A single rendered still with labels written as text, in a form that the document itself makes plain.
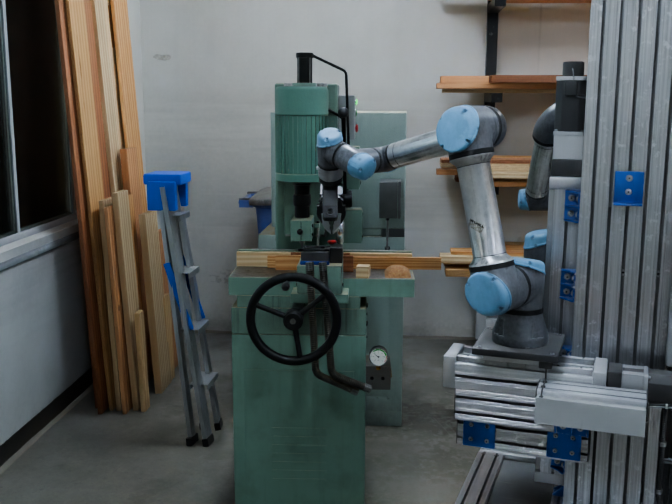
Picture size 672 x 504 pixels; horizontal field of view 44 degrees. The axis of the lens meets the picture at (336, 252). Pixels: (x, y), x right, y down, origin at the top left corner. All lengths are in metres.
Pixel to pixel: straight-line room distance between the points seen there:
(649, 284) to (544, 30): 2.92
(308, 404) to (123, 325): 1.48
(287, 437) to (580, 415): 1.06
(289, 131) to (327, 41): 2.40
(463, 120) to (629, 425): 0.85
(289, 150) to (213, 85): 2.49
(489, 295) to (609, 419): 0.42
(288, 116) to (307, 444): 1.08
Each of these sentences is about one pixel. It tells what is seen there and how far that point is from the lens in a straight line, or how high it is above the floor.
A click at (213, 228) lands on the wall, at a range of 5.24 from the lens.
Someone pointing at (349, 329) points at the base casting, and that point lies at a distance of 2.71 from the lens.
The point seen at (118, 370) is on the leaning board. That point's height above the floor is 0.20.
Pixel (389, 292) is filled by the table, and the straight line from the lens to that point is 2.68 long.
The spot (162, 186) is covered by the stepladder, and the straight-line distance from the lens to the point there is 3.49.
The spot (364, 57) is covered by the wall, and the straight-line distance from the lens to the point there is 5.05.
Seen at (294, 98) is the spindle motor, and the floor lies 1.47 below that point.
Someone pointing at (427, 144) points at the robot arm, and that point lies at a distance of 2.37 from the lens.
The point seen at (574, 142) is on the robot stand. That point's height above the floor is 1.35.
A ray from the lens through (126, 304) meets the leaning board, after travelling 4.01.
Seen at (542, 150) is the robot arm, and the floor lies 1.30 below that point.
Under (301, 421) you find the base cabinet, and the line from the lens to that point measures 2.82.
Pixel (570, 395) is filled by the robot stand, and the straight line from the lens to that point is 2.21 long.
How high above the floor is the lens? 1.47
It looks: 10 degrees down
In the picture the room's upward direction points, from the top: straight up
